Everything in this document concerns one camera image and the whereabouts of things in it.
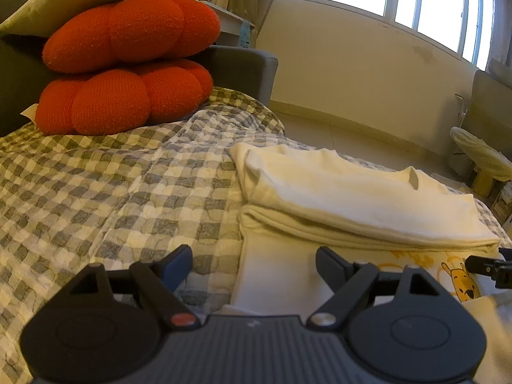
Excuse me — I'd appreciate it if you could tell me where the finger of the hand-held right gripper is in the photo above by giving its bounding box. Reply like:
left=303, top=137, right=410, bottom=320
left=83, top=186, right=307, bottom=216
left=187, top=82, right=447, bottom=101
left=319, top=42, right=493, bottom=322
left=465, top=248, right=512, bottom=289

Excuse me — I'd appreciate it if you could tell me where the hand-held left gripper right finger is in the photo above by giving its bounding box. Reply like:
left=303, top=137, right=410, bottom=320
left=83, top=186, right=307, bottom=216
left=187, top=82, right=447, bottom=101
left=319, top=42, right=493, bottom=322
left=306, top=247, right=444, bottom=331

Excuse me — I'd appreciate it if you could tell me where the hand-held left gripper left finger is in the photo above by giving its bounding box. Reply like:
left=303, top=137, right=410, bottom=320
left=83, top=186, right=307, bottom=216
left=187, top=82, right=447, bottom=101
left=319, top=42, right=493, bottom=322
left=68, top=245, right=201, bottom=329

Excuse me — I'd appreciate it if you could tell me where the white printed t-shirt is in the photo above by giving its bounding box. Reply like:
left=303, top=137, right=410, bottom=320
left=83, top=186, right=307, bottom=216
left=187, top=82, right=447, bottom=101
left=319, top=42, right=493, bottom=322
left=230, top=144, right=512, bottom=384

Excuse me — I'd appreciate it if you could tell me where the grey checked blanket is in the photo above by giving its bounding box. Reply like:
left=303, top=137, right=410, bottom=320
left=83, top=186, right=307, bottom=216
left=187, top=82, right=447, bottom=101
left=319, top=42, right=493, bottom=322
left=0, top=86, right=512, bottom=384

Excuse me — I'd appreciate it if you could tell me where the white office chair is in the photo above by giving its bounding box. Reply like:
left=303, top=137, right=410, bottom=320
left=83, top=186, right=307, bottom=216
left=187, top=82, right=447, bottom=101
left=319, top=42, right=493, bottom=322
left=450, top=68, right=512, bottom=198

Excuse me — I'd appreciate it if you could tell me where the orange knitted cushion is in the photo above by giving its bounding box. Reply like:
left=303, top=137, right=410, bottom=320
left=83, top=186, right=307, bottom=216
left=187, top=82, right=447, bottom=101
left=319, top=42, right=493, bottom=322
left=42, top=0, right=220, bottom=75
left=35, top=58, right=214, bottom=136

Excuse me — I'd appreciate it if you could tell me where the dark grey sofa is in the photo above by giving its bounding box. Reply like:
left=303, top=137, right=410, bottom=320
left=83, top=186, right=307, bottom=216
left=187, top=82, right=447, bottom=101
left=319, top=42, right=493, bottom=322
left=0, top=0, right=278, bottom=137

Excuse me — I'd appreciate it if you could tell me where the white shelf unit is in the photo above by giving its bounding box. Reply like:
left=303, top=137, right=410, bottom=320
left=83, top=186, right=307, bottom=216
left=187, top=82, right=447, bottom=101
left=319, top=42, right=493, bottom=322
left=192, top=0, right=257, bottom=49

